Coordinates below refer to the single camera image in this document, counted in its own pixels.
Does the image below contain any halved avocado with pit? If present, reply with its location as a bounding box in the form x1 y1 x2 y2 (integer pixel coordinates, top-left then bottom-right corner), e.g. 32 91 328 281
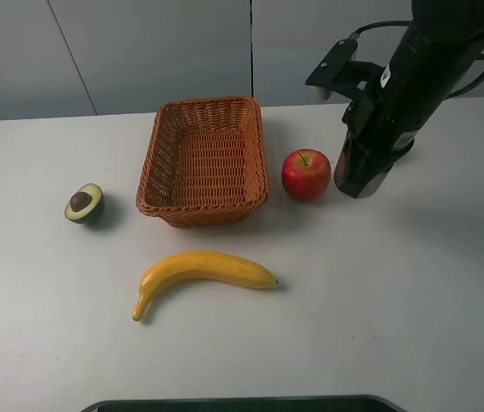
64 183 105 224

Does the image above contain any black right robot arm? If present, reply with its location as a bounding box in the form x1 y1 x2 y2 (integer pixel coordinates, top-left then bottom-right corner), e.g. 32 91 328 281
332 1 484 198

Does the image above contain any brown wicker basket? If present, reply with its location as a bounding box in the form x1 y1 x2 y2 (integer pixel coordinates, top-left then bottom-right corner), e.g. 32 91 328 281
136 96 269 227

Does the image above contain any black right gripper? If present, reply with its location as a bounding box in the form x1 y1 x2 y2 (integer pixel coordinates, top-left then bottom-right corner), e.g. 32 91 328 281
333 23 484 199

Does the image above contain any red apple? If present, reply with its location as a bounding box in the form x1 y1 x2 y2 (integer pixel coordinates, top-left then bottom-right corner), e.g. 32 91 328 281
281 148 331 203

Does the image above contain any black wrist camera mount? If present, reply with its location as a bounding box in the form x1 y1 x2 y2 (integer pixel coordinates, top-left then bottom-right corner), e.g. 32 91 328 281
306 38 384 100

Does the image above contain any yellow banana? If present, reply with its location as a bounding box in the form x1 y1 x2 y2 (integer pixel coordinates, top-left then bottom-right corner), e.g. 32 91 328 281
132 251 278 322

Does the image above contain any grey translucent plastic cup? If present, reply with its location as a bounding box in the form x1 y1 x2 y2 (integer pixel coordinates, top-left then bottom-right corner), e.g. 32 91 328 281
357 166 393 199

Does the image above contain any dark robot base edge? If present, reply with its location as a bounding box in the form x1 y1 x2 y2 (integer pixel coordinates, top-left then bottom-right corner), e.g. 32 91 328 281
83 395 403 411

